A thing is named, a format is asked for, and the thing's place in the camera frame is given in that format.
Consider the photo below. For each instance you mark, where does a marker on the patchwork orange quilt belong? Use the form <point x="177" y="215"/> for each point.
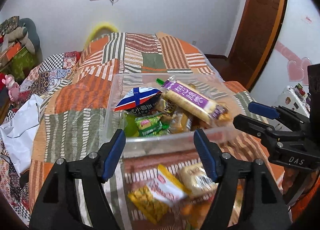
<point x="72" y="115"/>

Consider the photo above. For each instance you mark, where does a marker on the square bread pack with barcode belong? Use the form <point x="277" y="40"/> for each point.
<point x="195" y="179"/>

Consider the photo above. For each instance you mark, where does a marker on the green patterned box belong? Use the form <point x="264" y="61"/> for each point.
<point x="20" y="65"/>

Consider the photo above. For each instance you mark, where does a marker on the white appliance with stickers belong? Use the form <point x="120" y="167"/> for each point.
<point x="294" y="98"/>

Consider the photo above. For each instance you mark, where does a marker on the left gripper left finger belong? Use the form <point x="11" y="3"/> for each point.
<point x="57" y="207"/>

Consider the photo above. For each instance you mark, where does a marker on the yellow fuzzy pillow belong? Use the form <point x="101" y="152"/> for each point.
<point x="99" y="29"/>

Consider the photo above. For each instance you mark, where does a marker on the grey stuffed toy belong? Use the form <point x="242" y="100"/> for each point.
<point x="21" y="34"/>

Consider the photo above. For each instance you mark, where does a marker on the green snack pack in bin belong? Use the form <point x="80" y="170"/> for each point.
<point x="151" y="125"/>

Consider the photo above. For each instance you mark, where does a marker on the brown wooden door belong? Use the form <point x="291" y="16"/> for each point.
<point x="252" y="46"/>

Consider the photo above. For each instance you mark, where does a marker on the clear bag orange snacks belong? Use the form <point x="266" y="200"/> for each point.
<point x="195" y="211"/>

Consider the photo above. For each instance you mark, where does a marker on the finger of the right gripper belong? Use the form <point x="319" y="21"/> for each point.
<point x="263" y="109"/>
<point x="261" y="130"/>

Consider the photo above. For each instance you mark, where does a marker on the checkered patchwork blanket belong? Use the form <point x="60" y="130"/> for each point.
<point x="41" y="80"/>

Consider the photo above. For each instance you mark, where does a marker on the clear plastic storage bin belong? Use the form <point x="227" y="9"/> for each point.
<point x="178" y="127"/>

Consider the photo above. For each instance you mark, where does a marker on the yellow Kako snack bag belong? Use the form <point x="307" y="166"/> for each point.
<point x="155" y="198"/>

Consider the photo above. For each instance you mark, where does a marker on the white plastic bag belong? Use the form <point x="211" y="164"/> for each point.
<point x="18" y="134"/>

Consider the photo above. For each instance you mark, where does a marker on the pink plush toy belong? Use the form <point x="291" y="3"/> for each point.
<point x="12" y="87"/>

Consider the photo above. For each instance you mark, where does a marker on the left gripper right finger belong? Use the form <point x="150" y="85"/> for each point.
<point x="262" y="206"/>

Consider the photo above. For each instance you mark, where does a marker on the blue red white snack bag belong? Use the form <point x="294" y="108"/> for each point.
<point x="139" y="100"/>

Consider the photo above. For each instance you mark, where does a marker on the purple coconut roll pack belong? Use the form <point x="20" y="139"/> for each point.
<point x="206" y="109"/>

